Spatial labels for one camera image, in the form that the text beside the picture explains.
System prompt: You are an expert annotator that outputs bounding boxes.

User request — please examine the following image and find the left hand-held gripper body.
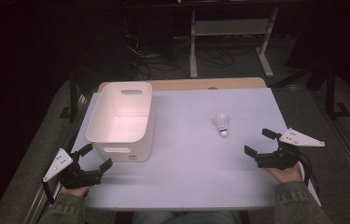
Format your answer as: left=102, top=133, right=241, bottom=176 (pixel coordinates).
left=42, top=148, right=103, bottom=189

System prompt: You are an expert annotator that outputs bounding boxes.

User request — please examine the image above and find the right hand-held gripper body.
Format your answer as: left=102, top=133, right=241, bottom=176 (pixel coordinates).
left=256, top=127, right=326, bottom=171

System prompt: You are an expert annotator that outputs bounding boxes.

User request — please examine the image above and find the white shuttlecock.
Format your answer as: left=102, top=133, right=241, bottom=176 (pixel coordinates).
left=214, top=112, right=231, bottom=138

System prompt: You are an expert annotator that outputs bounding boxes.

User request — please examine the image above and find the white plastic bin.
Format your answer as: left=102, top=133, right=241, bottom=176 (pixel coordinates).
left=85, top=81, right=156, bottom=163

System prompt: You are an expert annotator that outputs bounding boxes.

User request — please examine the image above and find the person's left hand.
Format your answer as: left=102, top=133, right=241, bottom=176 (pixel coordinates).
left=59, top=185, right=91, bottom=198

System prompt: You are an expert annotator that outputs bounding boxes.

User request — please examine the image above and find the person's right hand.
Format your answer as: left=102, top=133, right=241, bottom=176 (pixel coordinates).
left=264, top=162, right=304, bottom=185

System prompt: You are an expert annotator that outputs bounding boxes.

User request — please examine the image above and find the black metal stand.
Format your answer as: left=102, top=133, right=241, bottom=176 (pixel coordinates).
left=324, top=60, right=350, bottom=121
left=58, top=69, right=82, bottom=123

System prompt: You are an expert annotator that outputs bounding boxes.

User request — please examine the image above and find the wooden board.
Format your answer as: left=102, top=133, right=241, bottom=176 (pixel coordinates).
left=97, top=77, right=268, bottom=93

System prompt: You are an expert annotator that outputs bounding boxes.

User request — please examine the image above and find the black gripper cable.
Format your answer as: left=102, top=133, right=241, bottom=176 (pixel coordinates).
left=41, top=179, right=57, bottom=205
left=298, top=154, right=320, bottom=198

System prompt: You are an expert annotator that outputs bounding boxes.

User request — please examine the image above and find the white metal desk frame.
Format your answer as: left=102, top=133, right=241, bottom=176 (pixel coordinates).
left=189, top=6, right=280, bottom=79

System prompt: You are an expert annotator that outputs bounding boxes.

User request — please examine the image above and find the bundle of floor cables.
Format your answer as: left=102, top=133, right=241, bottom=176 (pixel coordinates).
left=123, top=31, right=258, bottom=80

